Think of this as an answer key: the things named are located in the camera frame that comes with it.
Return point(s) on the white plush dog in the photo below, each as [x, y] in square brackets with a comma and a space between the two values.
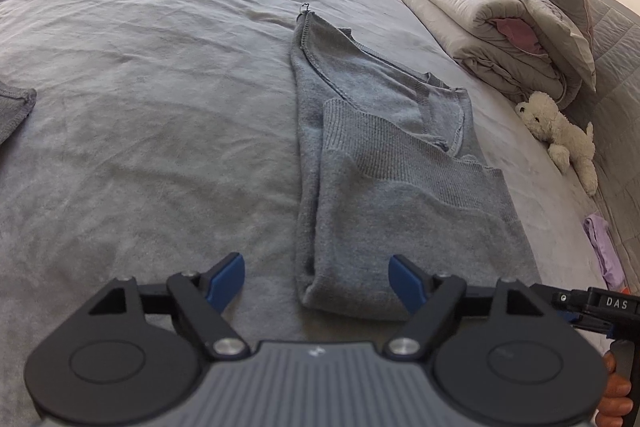
[568, 145]

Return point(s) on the person right hand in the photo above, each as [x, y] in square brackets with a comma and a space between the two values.
[615, 404]

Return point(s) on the lilac folded cloth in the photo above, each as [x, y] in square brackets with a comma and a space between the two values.
[596, 229]

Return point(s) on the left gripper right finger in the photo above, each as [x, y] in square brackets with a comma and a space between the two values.
[433, 303]

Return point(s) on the grey bed sheet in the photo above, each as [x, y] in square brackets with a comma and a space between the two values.
[164, 137]

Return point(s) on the grey knit sweater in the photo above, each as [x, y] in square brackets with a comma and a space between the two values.
[390, 165]

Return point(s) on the grey quilted headboard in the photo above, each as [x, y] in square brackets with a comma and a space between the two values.
[613, 108]

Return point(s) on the grey folded garment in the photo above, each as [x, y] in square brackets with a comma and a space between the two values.
[15, 106]

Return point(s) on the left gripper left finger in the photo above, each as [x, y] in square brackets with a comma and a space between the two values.
[200, 299]

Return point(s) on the folded grey duvet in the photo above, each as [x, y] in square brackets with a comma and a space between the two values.
[517, 46]

